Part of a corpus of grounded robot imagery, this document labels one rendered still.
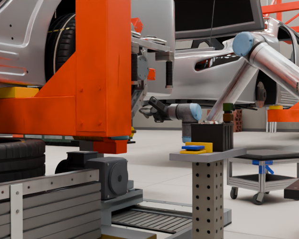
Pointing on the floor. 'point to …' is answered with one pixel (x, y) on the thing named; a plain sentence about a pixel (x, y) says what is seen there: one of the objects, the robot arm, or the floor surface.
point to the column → (208, 200)
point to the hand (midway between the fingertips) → (140, 109)
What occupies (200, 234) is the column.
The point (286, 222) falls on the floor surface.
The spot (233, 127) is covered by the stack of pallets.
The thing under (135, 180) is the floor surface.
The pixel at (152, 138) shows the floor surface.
